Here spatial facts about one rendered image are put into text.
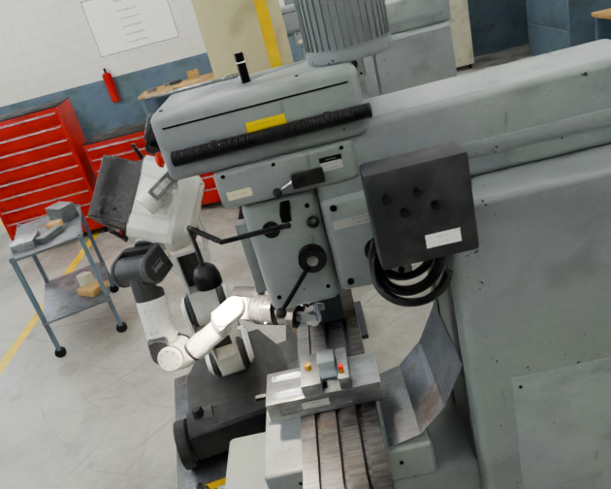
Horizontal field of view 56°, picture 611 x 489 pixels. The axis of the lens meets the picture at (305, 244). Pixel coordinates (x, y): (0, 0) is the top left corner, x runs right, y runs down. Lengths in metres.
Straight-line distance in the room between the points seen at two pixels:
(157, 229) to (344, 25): 0.84
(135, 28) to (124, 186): 8.96
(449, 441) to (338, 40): 1.24
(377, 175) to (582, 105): 0.57
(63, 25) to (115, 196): 9.30
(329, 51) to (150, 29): 9.40
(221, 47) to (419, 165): 2.16
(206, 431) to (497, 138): 1.60
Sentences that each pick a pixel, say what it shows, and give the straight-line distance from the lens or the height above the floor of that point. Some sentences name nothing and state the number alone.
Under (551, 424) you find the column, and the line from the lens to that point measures 1.74.
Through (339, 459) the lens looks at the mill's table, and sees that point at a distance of 1.67.
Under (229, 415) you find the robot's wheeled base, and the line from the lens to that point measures 2.43.
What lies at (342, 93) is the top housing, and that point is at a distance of 1.30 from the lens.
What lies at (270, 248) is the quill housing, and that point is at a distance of 1.44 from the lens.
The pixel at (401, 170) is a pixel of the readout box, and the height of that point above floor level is 1.72.
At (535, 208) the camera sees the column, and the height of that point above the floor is 1.51.
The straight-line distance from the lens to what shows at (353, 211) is 1.39.
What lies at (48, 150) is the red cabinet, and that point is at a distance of 6.67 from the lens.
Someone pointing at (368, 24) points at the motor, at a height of 1.95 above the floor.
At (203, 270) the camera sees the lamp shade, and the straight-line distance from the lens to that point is 1.53.
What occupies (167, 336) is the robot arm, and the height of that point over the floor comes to 1.21.
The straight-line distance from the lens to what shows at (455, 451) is 1.90.
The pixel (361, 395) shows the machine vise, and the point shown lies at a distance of 1.78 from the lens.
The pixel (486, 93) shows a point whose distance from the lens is 1.39.
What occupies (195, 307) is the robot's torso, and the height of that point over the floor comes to 1.06.
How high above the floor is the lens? 2.10
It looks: 25 degrees down
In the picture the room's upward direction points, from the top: 15 degrees counter-clockwise
